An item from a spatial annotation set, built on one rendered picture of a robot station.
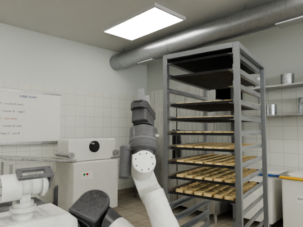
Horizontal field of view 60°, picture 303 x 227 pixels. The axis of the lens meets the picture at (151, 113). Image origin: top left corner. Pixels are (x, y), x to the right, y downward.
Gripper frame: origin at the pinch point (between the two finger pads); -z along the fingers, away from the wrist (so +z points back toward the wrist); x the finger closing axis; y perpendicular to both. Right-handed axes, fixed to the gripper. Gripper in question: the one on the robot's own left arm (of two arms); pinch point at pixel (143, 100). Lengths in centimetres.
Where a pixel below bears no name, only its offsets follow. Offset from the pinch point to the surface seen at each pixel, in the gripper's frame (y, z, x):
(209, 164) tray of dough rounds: -13, 2, -78
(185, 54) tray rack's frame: -7, -61, -53
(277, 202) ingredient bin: -73, -11, -327
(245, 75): -41, -50, -73
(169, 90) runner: 7, -45, -67
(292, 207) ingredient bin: -85, 1, -299
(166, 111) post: 10, -32, -70
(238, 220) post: -24, 32, -81
